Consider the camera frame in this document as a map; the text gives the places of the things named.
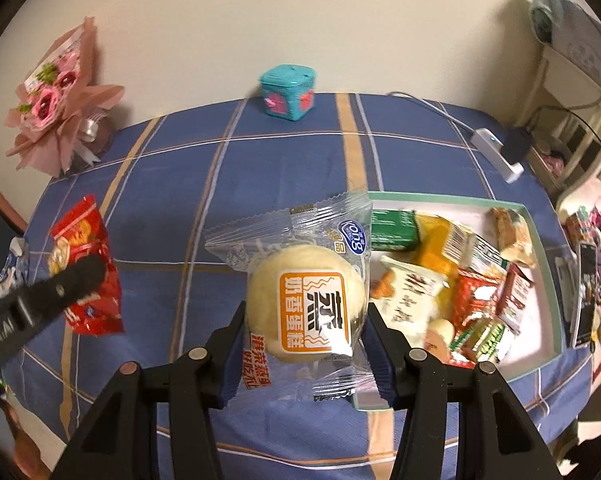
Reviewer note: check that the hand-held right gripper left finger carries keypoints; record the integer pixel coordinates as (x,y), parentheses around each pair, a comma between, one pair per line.
(233,370)

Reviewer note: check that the pink flower bouquet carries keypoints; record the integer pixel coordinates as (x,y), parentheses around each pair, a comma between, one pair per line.
(55,105)

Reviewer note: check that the white and green snack packet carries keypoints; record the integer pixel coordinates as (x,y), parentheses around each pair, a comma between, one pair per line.
(410,300)

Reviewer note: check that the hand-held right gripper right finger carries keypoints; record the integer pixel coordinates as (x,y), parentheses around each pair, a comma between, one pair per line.
(380,360)

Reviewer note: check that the small round yellow bun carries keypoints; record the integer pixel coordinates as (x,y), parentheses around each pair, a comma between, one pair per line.
(438,335)

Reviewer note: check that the red patterned snack packet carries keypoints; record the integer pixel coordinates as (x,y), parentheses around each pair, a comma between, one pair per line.
(475,295)

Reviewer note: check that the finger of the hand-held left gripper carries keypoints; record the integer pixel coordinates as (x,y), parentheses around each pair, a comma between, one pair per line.
(65,282)

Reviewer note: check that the blue plaid tablecloth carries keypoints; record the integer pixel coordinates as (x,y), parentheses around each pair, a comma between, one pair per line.
(180,160)

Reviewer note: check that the white power strip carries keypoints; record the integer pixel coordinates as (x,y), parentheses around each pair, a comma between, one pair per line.
(485,140)

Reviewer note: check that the green cookie packet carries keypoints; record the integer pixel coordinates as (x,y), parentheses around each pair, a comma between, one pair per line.
(483,340)

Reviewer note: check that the teal tin box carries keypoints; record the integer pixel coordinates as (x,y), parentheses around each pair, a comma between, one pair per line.
(288,92)

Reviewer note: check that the clear steamed cake packet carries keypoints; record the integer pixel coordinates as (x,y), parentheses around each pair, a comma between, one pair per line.
(305,300)

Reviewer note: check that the black smartphone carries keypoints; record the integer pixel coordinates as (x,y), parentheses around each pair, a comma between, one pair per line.
(583,300)

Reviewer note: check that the white tray with green rim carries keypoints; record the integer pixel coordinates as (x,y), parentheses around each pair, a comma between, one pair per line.
(535,325)

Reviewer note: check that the round white fan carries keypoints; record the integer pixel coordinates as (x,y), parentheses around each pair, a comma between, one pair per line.
(575,40)

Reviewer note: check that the crumpled blue white wrapper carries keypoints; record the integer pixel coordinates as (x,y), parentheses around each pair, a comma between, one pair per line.
(10,265)

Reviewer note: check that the orange bread packet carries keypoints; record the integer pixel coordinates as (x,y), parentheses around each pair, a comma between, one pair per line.
(513,235)

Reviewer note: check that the black power adapter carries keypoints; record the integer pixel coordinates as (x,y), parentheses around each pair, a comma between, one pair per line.
(515,145)

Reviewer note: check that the yellow snack packet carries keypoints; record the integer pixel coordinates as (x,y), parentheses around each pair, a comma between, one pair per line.
(433,245)

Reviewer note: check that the white shelf unit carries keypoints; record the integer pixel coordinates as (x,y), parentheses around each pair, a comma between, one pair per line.
(580,130)

